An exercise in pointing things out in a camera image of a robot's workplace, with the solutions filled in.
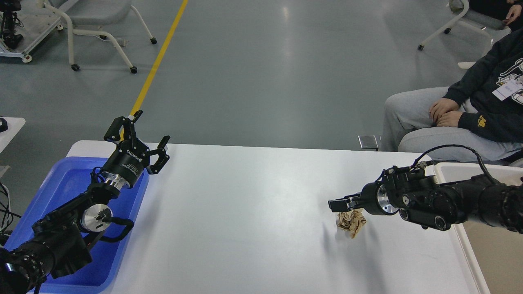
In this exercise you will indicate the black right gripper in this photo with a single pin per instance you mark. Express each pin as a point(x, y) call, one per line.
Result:
point(375, 201)

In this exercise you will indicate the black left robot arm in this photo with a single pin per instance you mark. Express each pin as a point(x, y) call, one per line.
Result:
point(64, 237)

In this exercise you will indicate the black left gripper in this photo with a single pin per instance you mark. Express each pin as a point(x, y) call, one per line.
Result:
point(128, 161)

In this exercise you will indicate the aluminium frame cart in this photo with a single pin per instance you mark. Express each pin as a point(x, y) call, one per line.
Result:
point(24, 24)

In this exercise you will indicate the white chair background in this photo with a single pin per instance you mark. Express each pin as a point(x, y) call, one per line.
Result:
point(473, 20)
point(87, 18)

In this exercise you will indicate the seated person in dark hoodie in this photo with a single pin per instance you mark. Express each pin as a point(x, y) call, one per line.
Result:
point(482, 111)

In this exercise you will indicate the white side table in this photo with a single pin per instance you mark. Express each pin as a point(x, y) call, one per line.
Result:
point(10, 126)

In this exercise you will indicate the blue plastic bin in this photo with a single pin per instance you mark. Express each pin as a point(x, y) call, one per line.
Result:
point(67, 179)

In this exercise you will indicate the white chair right background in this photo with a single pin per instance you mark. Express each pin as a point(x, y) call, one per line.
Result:
point(473, 20)

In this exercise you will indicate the brown paper ball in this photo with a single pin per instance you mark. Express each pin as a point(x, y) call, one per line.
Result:
point(351, 222)

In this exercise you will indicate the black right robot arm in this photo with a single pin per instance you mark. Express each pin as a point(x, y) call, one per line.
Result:
point(440, 195)

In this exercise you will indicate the white chair left background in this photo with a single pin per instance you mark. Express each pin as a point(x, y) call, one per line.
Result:
point(87, 18)

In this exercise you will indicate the metal floor plate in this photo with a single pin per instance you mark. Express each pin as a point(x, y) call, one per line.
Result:
point(370, 142)

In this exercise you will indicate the white plastic bin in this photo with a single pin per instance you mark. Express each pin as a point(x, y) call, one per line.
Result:
point(498, 251)

